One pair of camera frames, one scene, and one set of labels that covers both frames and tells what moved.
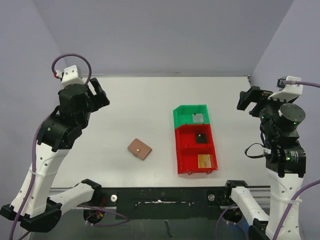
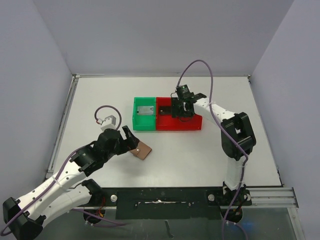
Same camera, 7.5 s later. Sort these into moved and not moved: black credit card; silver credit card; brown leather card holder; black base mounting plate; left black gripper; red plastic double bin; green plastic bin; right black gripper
Moved: red plastic double bin; black credit card; left black gripper; silver credit card; right black gripper; green plastic bin
Not moved: black base mounting plate; brown leather card holder
